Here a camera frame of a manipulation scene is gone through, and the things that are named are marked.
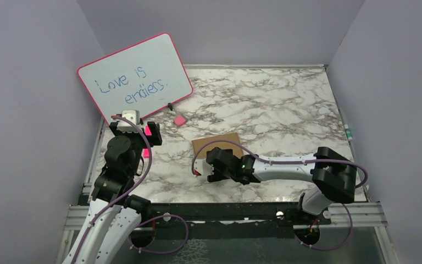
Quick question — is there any brown cardboard box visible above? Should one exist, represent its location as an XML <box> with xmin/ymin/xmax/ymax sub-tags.
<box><xmin>191</xmin><ymin>133</ymin><xmax>243</xmax><ymax>159</ymax></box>

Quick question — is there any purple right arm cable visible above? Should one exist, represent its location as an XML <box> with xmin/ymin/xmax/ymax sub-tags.
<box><xmin>190</xmin><ymin>140</ymin><xmax>369</xmax><ymax>252</ymax></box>

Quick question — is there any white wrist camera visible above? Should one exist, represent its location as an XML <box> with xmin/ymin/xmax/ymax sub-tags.
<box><xmin>193</xmin><ymin>159</ymin><xmax>213</xmax><ymax>177</ymax></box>
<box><xmin>117</xmin><ymin>110</ymin><xmax>140</xmax><ymax>133</ymax></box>

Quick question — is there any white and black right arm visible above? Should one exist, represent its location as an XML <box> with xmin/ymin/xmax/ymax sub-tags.
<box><xmin>204</xmin><ymin>147</ymin><xmax>357</xmax><ymax>224</ymax></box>

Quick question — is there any pink framed whiteboard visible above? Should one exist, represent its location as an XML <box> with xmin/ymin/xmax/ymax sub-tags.
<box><xmin>77</xmin><ymin>32</ymin><xmax>193</xmax><ymax>123</ymax></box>

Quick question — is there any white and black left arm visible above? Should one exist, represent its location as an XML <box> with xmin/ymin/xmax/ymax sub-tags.
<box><xmin>63</xmin><ymin>120</ymin><xmax>163</xmax><ymax>263</ymax></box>

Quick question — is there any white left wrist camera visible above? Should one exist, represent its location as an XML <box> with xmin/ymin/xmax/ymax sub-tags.
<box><xmin>117</xmin><ymin>110</ymin><xmax>140</xmax><ymax>133</ymax></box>

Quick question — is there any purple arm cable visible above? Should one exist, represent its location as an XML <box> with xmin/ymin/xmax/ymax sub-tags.
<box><xmin>69</xmin><ymin>115</ymin><xmax>190</xmax><ymax>264</ymax></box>
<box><xmin>190</xmin><ymin>140</ymin><xmax>369</xmax><ymax>252</ymax></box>

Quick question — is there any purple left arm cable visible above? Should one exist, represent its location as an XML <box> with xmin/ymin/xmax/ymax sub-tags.
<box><xmin>69</xmin><ymin>115</ymin><xmax>190</xmax><ymax>264</ymax></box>

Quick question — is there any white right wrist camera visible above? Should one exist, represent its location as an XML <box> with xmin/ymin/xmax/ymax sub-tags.
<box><xmin>193</xmin><ymin>159</ymin><xmax>213</xmax><ymax>177</ymax></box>

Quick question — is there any aluminium frame rail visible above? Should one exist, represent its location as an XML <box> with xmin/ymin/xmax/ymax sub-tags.
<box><xmin>64</xmin><ymin>203</ymin><xmax>388</xmax><ymax>231</ymax></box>

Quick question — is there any pink marker pen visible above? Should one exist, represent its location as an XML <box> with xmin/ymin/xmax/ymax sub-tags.
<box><xmin>143</xmin><ymin>125</ymin><xmax>153</xmax><ymax>159</ymax></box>

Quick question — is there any green capped marker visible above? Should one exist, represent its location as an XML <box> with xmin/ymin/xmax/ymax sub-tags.
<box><xmin>343</xmin><ymin>124</ymin><xmax>353</xmax><ymax>141</ymax></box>

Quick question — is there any pink and grey eraser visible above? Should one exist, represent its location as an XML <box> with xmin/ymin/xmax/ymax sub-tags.
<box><xmin>174</xmin><ymin>114</ymin><xmax>187</xmax><ymax>127</ymax></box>

